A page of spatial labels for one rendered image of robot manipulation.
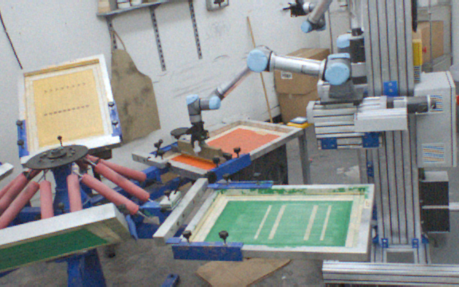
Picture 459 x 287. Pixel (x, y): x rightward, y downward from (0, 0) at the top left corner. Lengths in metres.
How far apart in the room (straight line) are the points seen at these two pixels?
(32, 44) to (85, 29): 0.50
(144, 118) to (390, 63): 2.81
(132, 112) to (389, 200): 2.73
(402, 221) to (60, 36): 3.14
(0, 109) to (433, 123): 3.27
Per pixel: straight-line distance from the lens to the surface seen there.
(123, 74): 5.19
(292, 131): 3.42
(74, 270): 2.50
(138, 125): 5.30
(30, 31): 4.83
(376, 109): 3.04
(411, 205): 3.48
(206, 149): 3.16
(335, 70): 2.85
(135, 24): 5.30
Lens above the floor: 2.12
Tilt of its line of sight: 20 degrees down
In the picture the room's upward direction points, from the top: 10 degrees counter-clockwise
